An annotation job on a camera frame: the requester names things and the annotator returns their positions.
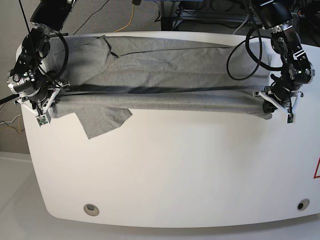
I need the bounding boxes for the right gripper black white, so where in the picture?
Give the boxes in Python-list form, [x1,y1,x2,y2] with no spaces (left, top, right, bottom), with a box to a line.
[14,81,70,119]

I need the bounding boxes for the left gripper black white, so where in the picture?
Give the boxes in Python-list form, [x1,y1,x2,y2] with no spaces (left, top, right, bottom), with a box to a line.
[253,82,304,123]

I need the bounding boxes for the grey T-shirt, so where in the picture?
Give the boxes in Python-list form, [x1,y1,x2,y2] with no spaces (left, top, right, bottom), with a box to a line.
[50,36,272,139]

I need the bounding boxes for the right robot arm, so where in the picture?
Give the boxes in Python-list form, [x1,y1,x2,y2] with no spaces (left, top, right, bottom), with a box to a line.
[1,0,76,127]

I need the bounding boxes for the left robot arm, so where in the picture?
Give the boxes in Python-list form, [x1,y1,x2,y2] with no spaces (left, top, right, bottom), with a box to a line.
[242,0,315,124]

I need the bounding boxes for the red triangle sticker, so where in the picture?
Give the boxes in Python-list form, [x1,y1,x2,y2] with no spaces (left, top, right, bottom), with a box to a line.
[313,159,320,179]

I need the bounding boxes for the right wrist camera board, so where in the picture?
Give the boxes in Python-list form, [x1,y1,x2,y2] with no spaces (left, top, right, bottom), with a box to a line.
[35,114,51,127]

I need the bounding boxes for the yellow white cables at left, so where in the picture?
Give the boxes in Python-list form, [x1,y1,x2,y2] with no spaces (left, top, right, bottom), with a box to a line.
[0,113,24,135]

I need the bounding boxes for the white cable on floor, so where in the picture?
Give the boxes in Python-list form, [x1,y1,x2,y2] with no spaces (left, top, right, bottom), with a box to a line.
[233,21,248,35]

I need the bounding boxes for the table cable grommet hole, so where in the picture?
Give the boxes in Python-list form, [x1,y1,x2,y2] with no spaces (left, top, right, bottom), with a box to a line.
[297,198,310,211]

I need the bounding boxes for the aluminium frame rail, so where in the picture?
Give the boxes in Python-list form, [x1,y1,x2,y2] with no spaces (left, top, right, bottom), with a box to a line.
[159,0,300,41]

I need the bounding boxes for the yellow cable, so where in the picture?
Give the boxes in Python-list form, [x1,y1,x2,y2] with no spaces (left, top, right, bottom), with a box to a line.
[114,3,136,33]

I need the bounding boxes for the black table leg post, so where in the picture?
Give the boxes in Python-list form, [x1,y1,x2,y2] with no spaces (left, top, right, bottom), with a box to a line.
[160,16,174,32]

